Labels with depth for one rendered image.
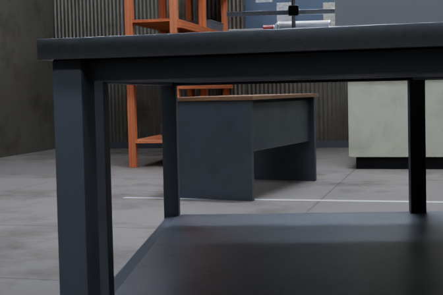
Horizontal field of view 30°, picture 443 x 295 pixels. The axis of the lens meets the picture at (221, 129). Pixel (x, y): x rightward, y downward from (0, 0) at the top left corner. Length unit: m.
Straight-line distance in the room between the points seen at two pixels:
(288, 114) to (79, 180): 4.54
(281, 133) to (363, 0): 4.23
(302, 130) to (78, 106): 4.83
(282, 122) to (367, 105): 1.56
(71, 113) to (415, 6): 0.71
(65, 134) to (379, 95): 5.89
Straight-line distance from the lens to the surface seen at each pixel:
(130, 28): 7.98
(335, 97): 10.07
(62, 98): 1.59
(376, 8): 1.73
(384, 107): 7.34
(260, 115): 5.57
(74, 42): 1.56
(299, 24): 2.53
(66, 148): 1.59
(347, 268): 2.35
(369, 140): 7.36
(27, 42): 10.57
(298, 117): 6.24
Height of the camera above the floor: 0.73
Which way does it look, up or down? 3 degrees down
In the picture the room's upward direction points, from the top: 1 degrees counter-clockwise
